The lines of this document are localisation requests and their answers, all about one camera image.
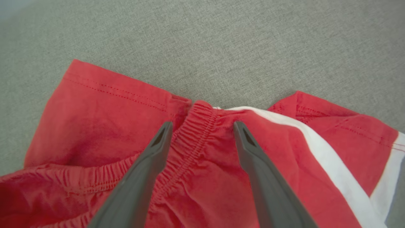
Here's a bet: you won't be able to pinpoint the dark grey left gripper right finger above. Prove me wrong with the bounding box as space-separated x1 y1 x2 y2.
234 121 318 228

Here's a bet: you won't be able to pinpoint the grey fabric sofa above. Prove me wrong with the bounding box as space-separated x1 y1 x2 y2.
0 0 405 228

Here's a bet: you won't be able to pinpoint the red white basketball shorts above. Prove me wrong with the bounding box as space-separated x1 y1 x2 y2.
0 59 405 228

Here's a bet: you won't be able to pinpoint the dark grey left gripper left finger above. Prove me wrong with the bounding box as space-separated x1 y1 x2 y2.
88 121 173 228

